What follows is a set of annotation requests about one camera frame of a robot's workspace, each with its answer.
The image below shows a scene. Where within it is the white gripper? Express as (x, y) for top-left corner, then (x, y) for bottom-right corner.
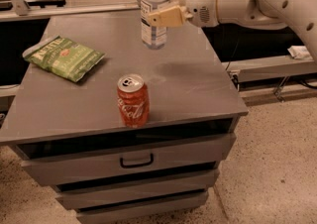
(148, 0), (219, 28)

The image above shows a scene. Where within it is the clear plastic water bottle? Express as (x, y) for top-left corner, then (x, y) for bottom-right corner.
(141, 0), (169, 50)

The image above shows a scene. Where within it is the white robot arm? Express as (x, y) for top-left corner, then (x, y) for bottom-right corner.
(146, 0), (317, 61)

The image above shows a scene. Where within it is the red coke can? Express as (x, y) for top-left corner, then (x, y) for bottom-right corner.
(117, 73), (150, 128)

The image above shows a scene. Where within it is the white packet on shelf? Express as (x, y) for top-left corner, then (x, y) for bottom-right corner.
(288, 46), (311, 59)

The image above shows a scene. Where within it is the green chip bag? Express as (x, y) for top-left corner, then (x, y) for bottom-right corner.
(22, 36), (105, 83)

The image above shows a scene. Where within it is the grey drawer cabinet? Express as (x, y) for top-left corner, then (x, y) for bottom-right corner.
(0, 11), (247, 224)

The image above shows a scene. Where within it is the black drawer handle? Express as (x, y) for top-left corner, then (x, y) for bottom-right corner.
(119, 154), (155, 168)

